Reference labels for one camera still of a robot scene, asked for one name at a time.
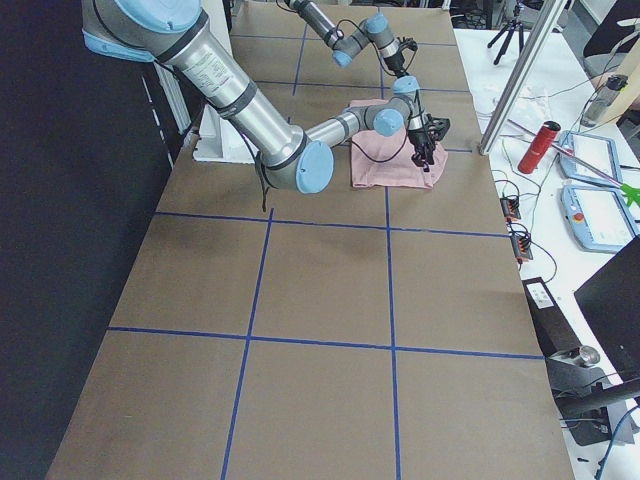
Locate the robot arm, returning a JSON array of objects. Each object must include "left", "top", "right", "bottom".
[
  {"left": 82, "top": 1, "right": 450, "bottom": 194},
  {"left": 285, "top": 1, "right": 417, "bottom": 78}
]

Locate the black monitor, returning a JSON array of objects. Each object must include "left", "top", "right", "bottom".
[{"left": 574, "top": 237, "right": 639, "bottom": 375}]

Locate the blue teach pendant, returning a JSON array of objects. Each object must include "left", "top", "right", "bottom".
[
  {"left": 558, "top": 131, "right": 622, "bottom": 187},
  {"left": 561, "top": 185, "right": 639, "bottom": 254}
]

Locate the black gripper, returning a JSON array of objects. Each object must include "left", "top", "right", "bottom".
[
  {"left": 407, "top": 127, "right": 435, "bottom": 172},
  {"left": 384, "top": 50, "right": 407, "bottom": 75}
]

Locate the orange terminal block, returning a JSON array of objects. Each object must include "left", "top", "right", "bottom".
[
  {"left": 499, "top": 195, "right": 521, "bottom": 222},
  {"left": 507, "top": 222, "right": 533, "bottom": 265}
]

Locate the near orange terminal block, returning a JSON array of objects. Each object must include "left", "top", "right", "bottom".
[{"left": 507, "top": 222, "right": 533, "bottom": 265}]

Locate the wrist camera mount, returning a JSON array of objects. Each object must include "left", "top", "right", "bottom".
[
  {"left": 427, "top": 115, "right": 451, "bottom": 142},
  {"left": 397, "top": 37, "right": 418, "bottom": 52}
]

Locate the clear water bottle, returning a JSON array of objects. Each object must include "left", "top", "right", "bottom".
[{"left": 580, "top": 74, "right": 628, "bottom": 127}]

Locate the near blue teach pendant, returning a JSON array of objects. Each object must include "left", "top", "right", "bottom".
[{"left": 561, "top": 185, "right": 639, "bottom": 254}]

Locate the reacher grabber stick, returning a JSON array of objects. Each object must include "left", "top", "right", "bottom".
[{"left": 507, "top": 119, "right": 640, "bottom": 207}]

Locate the black box with label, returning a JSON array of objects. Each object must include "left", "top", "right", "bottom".
[{"left": 522, "top": 277, "right": 582, "bottom": 357}]

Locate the small black tripod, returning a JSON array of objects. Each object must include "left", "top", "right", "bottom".
[{"left": 487, "top": 0, "right": 524, "bottom": 65}]

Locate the aluminium frame post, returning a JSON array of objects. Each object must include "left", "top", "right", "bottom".
[{"left": 479, "top": 1, "right": 573, "bottom": 155}]

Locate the black desk clamp mount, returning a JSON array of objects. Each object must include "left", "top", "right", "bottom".
[{"left": 545, "top": 346, "right": 639, "bottom": 446}]

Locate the far orange terminal block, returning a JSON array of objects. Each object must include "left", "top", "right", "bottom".
[{"left": 499, "top": 195, "right": 521, "bottom": 222}]

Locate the red cylinder tube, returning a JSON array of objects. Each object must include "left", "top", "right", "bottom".
[{"left": 517, "top": 120, "right": 561, "bottom": 174}]

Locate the far blue teach pendant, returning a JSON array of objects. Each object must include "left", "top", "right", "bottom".
[{"left": 558, "top": 131, "right": 622, "bottom": 187}]

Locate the pink Snoopy t-shirt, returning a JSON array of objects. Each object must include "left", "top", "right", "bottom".
[{"left": 350, "top": 128, "right": 448, "bottom": 190}]

